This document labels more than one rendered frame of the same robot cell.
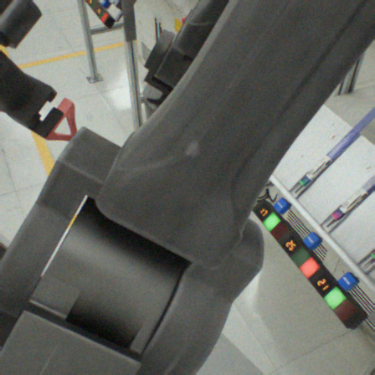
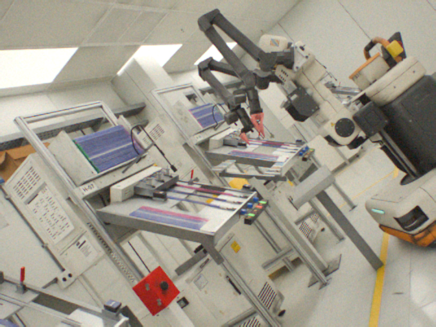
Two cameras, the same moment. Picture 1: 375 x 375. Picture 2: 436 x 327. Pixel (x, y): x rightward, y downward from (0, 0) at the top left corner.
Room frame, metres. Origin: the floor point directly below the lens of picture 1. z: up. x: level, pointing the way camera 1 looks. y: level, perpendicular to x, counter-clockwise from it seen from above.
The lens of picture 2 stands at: (2.17, 1.91, 0.86)
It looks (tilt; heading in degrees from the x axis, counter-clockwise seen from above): 3 degrees up; 234
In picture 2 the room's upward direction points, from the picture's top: 39 degrees counter-clockwise
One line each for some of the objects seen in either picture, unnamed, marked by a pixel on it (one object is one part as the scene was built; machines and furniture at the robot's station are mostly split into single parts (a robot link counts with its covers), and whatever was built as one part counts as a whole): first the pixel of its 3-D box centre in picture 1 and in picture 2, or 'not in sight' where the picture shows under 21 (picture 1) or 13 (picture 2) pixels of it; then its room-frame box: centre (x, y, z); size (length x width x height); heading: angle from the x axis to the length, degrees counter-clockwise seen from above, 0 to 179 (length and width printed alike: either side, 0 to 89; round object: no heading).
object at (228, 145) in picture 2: not in sight; (264, 189); (-0.41, -1.27, 0.65); 1.01 x 0.73 x 1.29; 116
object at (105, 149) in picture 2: not in sight; (106, 151); (0.88, -0.70, 1.52); 0.51 x 0.13 x 0.27; 26
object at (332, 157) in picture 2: not in sight; (309, 115); (-3.49, -3.01, 0.95); 1.36 x 0.82 x 1.90; 116
